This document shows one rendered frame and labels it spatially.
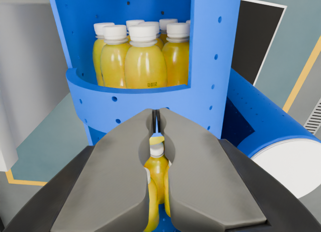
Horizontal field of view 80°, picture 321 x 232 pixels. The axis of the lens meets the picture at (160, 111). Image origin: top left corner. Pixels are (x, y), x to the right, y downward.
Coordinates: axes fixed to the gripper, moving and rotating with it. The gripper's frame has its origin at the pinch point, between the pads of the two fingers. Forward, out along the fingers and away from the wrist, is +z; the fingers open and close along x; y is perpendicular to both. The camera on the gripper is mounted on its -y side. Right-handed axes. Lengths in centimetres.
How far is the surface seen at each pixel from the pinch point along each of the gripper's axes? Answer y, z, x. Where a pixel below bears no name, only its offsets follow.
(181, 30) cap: -2.3, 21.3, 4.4
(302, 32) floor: 16, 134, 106
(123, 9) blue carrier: -5.2, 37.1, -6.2
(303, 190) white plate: 49, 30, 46
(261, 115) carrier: 28, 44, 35
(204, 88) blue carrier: 3.8, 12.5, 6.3
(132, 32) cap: -2.6, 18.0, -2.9
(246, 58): 29, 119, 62
